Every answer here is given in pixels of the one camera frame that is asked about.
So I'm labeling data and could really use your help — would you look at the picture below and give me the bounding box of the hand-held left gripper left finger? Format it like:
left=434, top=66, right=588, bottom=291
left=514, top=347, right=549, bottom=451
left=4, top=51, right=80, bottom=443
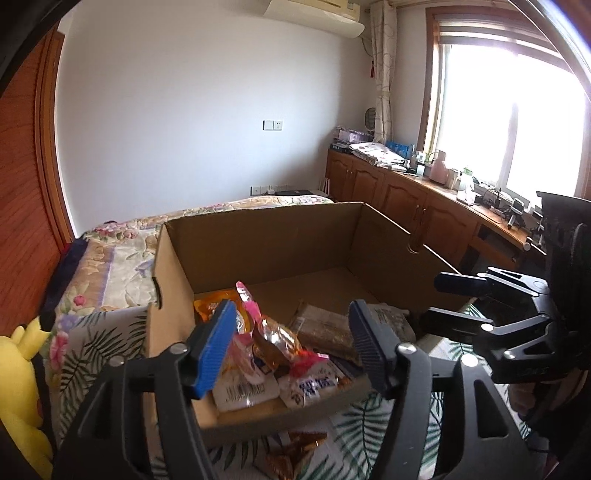
left=52, top=299, right=237, bottom=480

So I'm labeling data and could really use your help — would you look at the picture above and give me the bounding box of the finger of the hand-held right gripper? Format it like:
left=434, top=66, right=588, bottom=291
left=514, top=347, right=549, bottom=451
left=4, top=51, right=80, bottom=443
left=433, top=266, right=551, bottom=302
left=421, top=306, right=553, bottom=354

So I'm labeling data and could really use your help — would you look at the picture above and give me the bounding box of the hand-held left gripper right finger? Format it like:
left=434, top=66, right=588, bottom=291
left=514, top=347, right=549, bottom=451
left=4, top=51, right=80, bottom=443
left=348, top=300, right=532, bottom=480

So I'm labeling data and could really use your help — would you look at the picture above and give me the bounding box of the grey white snack packet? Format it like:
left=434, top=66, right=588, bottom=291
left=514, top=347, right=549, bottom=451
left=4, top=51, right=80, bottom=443
left=368, top=304, right=417, bottom=343

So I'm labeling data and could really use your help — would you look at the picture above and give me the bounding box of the orange snack packet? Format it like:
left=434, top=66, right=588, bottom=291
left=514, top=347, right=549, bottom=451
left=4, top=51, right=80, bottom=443
left=193, top=288, right=242, bottom=334

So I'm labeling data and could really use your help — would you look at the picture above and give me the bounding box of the white barcode snack packet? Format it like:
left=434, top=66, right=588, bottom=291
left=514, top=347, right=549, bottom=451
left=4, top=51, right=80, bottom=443
left=211, top=331, right=281, bottom=413

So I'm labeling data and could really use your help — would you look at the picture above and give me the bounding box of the brown bar snack packet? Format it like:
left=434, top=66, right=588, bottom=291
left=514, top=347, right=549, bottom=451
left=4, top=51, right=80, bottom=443
left=290, top=302, right=363, bottom=366

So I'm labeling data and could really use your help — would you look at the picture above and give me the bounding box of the pink snack packet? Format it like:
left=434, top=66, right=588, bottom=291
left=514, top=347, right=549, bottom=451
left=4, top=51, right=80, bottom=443
left=235, top=281, right=265, bottom=335

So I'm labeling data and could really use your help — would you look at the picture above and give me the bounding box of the white blue print snack packet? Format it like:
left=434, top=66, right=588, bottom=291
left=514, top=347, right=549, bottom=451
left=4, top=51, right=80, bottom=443
left=276, top=353, right=354, bottom=409

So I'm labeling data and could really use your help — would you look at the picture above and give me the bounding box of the clear brown candy packet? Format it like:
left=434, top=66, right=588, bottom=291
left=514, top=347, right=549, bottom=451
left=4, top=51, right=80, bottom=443
left=253, top=316, right=306, bottom=371

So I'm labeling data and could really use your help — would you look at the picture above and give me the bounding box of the brown cardboard box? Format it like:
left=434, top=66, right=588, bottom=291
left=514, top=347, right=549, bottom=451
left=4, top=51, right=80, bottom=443
left=141, top=201, right=472, bottom=450

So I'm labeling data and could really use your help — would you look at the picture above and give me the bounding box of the person's right hand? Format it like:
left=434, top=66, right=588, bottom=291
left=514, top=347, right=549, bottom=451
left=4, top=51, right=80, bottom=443
left=512, top=382, right=539, bottom=418

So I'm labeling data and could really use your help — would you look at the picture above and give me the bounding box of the white bottle green cap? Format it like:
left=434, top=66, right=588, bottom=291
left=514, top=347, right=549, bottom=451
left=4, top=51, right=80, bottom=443
left=458, top=167, right=477, bottom=202

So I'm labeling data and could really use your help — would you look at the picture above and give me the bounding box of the leaf print tablecloth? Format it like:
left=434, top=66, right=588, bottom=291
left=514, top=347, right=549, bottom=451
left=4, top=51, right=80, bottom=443
left=46, top=295, right=533, bottom=480

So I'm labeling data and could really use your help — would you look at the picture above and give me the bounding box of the wooden cabinet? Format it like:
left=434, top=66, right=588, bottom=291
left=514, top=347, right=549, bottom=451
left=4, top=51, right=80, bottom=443
left=325, top=147, right=551, bottom=278

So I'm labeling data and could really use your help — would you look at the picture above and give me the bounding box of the pink bottle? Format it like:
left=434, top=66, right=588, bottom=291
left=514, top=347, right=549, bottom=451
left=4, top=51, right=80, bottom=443
left=430, top=150, right=448, bottom=186

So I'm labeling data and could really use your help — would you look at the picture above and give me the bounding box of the brown triangle snack packet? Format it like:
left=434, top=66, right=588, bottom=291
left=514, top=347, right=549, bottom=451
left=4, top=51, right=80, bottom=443
left=264, top=431, right=329, bottom=480

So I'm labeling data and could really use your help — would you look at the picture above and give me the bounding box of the floral quilt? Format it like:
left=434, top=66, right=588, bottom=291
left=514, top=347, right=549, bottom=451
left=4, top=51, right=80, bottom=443
left=39, top=194, right=334, bottom=386

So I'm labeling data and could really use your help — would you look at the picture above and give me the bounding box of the dark navy cloth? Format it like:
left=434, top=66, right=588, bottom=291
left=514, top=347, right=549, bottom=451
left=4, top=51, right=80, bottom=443
left=39, top=237, right=92, bottom=334

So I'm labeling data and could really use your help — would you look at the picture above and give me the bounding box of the folded patterned cloth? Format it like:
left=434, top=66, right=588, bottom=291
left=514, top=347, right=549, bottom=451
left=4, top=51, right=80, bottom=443
left=349, top=141, right=408, bottom=168

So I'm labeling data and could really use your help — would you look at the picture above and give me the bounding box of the wooden framed window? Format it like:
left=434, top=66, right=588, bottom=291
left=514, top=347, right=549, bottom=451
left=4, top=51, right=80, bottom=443
left=419, top=8, right=591, bottom=205

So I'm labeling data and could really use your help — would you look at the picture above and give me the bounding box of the purple box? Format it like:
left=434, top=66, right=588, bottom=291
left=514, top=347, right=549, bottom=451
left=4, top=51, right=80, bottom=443
left=337, top=126, right=373, bottom=144

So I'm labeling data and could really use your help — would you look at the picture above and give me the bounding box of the yellow plush toy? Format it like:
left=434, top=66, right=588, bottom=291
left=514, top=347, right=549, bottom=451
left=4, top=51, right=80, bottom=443
left=0, top=318, right=55, bottom=479

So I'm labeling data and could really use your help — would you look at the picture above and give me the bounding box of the patterned curtain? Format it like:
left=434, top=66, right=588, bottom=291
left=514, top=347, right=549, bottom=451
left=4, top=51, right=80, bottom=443
left=368, top=0, right=399, bottom=145

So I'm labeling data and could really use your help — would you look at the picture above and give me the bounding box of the wooden headboard panel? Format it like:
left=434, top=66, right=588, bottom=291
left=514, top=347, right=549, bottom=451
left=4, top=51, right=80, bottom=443
left=0, top=23, right=78, bottom=344

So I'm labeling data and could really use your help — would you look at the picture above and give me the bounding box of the white air conditioner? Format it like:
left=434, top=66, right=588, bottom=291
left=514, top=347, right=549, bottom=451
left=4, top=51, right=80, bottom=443
left=262, top=0, right=366, bottom=39

